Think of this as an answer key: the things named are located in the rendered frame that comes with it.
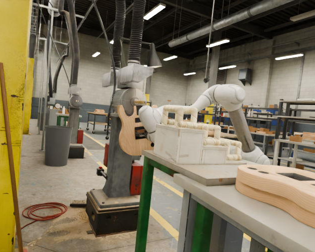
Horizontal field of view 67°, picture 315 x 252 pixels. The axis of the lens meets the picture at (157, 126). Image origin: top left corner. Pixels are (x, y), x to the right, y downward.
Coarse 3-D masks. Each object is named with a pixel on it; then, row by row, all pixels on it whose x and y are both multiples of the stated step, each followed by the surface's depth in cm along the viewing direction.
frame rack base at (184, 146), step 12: (156, 132) 135; (168, 132) 122; (180, 132) 113; (192, 132) 115; (156, 144) 134; (168, 144) 121; (180, 144) 113; (192, 144) 116; (168, 156) 120; (180, 156) 114; (192, 156) 117
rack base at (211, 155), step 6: (204, 150) 119; (210, 150) 121; (216, 150) 122; (222, 150) 124; (204, 156) 120; (210, 156) 121; (216, 156) 123; (222, 156) 124; (204, 162) 120; (210, 162) 122; (216, 162) 123; (222, 162) 125
